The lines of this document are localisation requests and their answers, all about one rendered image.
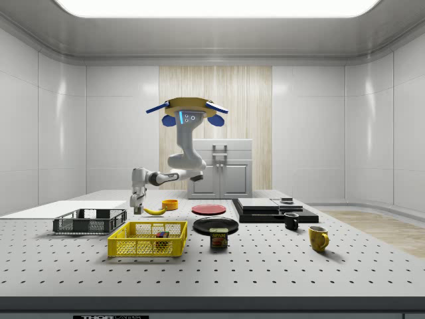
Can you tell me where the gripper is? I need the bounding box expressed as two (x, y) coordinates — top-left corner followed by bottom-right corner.
(129, 193), (146, 215)

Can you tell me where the yellow basket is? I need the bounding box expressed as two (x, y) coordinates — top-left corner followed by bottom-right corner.
(107, 221), (189, 258)

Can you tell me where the dark grey basket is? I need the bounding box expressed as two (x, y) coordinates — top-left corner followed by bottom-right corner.
(52, 208), (128, 235)

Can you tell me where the black plate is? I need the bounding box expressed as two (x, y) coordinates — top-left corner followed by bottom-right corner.
(193, 217), (240, 235)

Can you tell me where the red plate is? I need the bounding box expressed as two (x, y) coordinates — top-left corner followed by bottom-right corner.
(191, 203), (226, 215)

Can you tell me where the flat-sided can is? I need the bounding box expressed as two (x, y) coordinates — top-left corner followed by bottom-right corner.
(209, 227), (229, 249)

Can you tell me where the white cabinet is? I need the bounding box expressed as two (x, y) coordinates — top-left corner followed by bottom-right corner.
(187, 138), (253, 199)

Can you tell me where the black mug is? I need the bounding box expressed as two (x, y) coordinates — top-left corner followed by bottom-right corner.
(284, 212), (300, 231)

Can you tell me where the yellow mug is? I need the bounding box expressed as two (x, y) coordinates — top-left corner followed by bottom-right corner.
(308, 225), (330, 252)

